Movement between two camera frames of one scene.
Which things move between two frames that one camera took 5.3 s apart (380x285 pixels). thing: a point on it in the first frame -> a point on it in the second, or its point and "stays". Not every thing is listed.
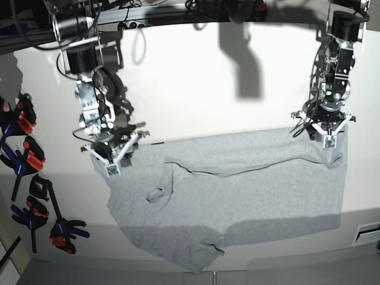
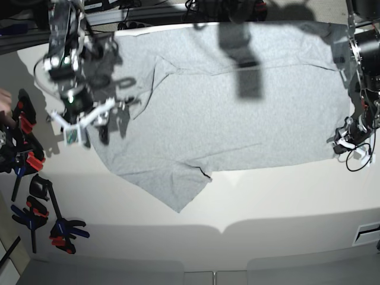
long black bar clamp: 65,229 stays
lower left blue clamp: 35,216 stays
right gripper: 325,113 -> 355,131
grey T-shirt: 190,199 -> 206,98
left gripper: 109,143 -> 76,99
